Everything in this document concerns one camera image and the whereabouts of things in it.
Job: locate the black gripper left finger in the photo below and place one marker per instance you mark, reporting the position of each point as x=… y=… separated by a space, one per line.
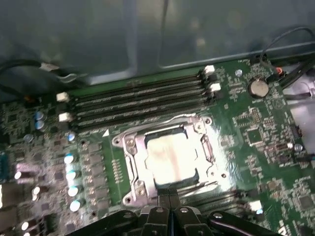
x=155 y=221

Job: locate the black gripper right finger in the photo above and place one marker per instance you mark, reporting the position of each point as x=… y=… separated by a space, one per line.
x=187 y=221

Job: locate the silver square CPU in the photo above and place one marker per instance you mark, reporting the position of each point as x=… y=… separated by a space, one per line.
x=172 y=159

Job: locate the metal socket cover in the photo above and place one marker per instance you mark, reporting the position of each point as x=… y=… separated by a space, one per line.
x=140 y=157

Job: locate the CPU socket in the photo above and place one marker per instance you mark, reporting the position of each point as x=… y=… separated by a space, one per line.
x=128 y=145

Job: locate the green motherboard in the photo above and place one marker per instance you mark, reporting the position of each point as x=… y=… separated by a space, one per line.
x=108 y=159

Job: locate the small silver blue capacitor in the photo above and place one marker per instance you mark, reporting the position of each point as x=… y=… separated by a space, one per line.
x=39 y=125
x=39 y=115
x=73 y=191
x=76 y=206
x=71 y=175
x=71 y=136
x=69 y=159

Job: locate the black square chip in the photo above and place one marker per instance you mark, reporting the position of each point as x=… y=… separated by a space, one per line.
x=306 y=202

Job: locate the round coin battery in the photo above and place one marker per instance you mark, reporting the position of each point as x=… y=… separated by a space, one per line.
x=257 y=87

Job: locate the black open PC case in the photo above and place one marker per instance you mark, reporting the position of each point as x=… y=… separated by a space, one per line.
x=98 y=37

